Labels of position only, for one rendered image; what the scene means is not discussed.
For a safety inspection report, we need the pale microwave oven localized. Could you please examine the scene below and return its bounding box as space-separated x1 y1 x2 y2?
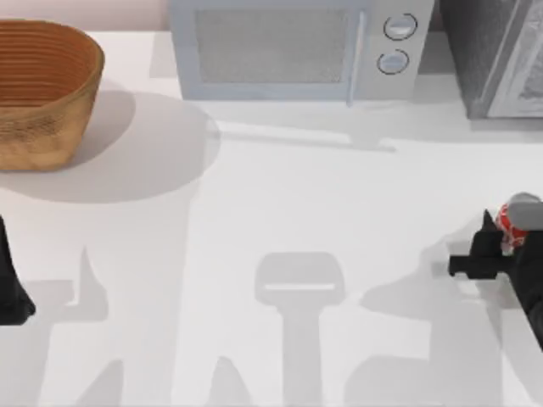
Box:
168 0 437 108

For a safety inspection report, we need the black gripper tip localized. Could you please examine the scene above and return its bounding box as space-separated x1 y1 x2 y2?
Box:
0 215 36 328

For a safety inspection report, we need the round microwave knob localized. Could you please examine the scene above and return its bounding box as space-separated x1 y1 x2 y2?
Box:
383 12 419 42
376 47 411 78

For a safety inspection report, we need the brown woven basket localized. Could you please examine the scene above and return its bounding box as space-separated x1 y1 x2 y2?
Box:
0 20 106 173

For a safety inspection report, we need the microwave door handle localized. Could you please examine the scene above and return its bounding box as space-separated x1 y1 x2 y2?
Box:
345 10 367 108

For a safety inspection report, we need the microwave oven door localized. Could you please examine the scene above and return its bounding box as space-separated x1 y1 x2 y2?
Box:
168 0 368 103

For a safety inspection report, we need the red and white can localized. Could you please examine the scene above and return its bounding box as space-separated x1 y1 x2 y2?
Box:
494 192 543 256

